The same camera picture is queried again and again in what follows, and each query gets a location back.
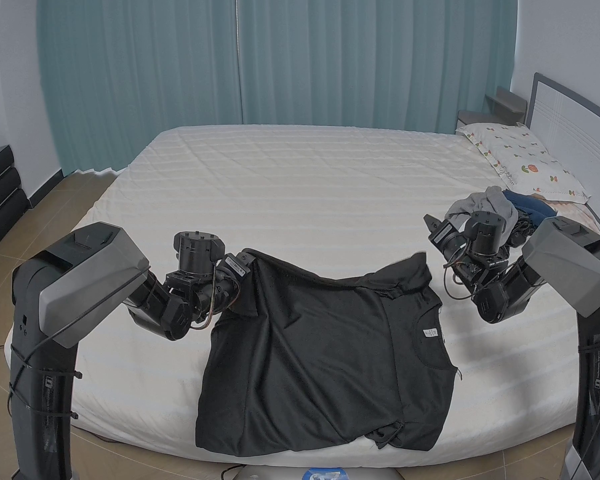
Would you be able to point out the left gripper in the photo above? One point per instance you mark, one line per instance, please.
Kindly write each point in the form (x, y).
(237, 268)

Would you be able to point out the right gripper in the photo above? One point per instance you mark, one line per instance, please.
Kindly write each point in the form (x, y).
(452, 243)

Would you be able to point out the black T-shirt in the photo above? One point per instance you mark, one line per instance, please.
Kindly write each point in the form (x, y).
(305, 358)

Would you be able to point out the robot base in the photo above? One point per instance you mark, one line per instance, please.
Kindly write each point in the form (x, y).
(300, 473)

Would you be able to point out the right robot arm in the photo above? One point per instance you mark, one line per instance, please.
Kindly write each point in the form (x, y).
(570, 263)

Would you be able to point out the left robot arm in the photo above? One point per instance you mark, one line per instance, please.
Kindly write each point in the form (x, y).
(75, 278)

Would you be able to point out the pile of clothes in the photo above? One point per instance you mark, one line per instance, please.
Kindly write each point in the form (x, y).
(500, 203)

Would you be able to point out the bed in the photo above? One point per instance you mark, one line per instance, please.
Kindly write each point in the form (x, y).
(280, 193)

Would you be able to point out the white printed pillow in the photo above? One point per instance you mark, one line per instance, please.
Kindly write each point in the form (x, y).
(525, 163)

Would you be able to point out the grey bedside table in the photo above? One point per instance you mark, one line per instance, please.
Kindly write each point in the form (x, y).
(500, 105)

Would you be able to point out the blue-green curtain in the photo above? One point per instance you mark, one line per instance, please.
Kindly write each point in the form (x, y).
(140, 68)
(370, 48)

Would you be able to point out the black chest of drawers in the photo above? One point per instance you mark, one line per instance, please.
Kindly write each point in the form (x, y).
(0, 193)

